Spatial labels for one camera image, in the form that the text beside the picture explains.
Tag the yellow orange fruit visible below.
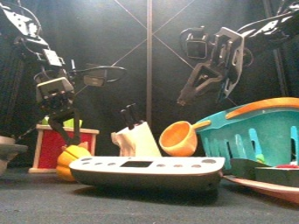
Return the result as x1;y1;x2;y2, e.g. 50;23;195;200
55;144;94;182

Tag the lime green toy piece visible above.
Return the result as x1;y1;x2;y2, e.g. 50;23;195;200
42;115;84;129

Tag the red wooden box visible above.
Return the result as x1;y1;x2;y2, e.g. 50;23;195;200
28;123;100;175

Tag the grey bowl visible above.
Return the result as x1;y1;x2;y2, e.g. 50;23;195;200
0;135;30;178

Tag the white toy knife block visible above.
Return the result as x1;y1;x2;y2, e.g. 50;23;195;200
110;121;164;158

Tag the orange toy measuring cup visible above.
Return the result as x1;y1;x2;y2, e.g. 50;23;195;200
158;119;211;158

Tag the white digital kitchen scale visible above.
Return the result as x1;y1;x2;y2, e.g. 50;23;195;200
68;155;227;193

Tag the small red toy piece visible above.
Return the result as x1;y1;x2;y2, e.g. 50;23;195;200
275;164;299;170

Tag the dark green toy box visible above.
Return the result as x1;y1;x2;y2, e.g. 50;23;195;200
228;157;299;188

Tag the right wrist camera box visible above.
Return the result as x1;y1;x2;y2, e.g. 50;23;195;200
179;25;212;61

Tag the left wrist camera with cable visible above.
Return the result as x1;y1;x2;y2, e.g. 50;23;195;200
70;65;128;88

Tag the black toy knife handle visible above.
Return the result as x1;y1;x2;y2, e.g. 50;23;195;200
119;108;136;131
127;102;144;126

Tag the grey metal frame pole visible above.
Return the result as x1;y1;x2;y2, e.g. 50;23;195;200
144;0;155;120

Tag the teal basket with orange handle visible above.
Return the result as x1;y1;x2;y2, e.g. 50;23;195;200
194;96;299;177

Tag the thin diagonal brace wire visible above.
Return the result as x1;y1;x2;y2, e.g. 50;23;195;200
74;0;196;97
114;0;239;107

